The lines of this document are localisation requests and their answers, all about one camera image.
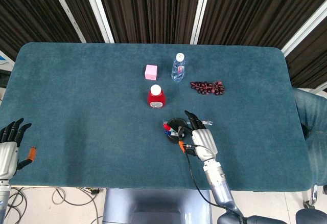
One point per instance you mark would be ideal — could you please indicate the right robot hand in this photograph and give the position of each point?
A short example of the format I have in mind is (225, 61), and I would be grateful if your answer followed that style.
(203, 142)

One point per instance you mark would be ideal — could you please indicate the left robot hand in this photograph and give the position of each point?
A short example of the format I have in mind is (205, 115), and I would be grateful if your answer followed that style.
(7, 155)

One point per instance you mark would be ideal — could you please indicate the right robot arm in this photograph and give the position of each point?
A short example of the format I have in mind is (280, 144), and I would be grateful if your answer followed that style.
(217, 180)

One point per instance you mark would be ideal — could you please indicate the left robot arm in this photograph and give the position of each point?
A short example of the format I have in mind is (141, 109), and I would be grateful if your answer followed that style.
(4, 198)

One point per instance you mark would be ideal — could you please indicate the black mesh pen holder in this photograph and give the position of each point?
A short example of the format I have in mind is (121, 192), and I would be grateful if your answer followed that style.
(176, 122)

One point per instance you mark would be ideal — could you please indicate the blue cap marker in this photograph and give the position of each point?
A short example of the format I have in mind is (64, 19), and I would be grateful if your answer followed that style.
(167, 132)

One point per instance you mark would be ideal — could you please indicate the red marker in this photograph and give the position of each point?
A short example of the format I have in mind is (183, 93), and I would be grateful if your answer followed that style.
(166, 126)

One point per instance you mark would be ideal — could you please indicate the clear plastic rod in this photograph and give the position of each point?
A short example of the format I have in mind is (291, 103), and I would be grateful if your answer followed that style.
(208, 123)

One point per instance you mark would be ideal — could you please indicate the bunch of red grapes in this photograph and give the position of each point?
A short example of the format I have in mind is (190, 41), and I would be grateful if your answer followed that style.
(207, 88)

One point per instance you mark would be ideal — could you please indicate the red sauce bottle white cap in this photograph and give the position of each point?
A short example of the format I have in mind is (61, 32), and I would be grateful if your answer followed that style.
(156, 98)

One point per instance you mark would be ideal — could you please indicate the clear plastic water bottle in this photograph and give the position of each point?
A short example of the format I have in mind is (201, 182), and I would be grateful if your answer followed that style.
(178, 71)

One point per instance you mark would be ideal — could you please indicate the blue grey robot torso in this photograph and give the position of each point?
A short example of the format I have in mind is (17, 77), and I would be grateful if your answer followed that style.
(153, 206)

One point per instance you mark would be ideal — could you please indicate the teal table cloth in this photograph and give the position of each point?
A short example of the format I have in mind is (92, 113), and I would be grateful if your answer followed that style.
(76, 106)

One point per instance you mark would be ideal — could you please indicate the pink foam cube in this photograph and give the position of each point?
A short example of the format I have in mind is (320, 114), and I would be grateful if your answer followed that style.
(150, 72)

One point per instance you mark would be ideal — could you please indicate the white panel with blue mark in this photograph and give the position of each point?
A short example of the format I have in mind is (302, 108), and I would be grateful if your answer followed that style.
(3, 60)

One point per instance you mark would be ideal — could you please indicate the person leg in jeans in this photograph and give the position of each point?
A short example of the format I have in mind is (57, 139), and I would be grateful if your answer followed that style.
(313, 121)

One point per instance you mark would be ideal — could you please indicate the chair base with casters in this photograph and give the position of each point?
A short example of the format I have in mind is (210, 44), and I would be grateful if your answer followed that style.
(313, 198)

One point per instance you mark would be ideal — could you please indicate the dark brown curtain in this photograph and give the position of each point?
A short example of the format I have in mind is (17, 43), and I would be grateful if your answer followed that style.
(153, 9)

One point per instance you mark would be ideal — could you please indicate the wide white frame post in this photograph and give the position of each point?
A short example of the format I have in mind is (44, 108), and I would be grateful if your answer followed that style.
(98, 9)
(304, 27)
(201, 9)

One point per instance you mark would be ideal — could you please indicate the thin white frame post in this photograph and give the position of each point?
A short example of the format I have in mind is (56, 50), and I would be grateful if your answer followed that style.
(67, 11)

